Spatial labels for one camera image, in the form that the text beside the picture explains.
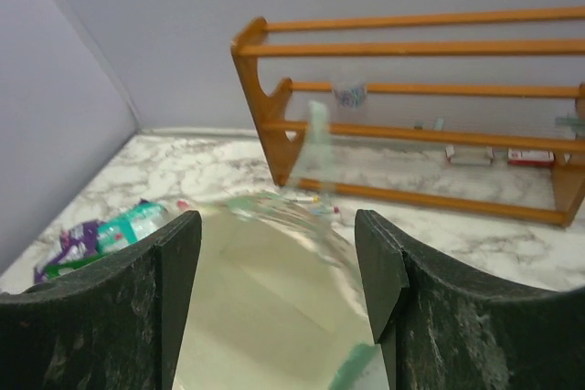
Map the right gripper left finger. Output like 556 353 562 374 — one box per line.
1 211 202 389

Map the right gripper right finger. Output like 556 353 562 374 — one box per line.
355 210 584 389

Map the red snack packet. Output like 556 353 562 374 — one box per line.
176 200 191 211

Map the green paper bag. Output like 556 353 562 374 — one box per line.
174 102 387 389

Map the green yellow snack packet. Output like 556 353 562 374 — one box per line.
44 254 105 280

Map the teal snack packet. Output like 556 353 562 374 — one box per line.
96 199 171 254

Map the green capped marker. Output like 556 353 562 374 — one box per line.
292 195 320 204

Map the orange wooden rack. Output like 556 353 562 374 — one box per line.
229 5 585 228

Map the small clear plastic cup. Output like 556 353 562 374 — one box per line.
332 81 367 111

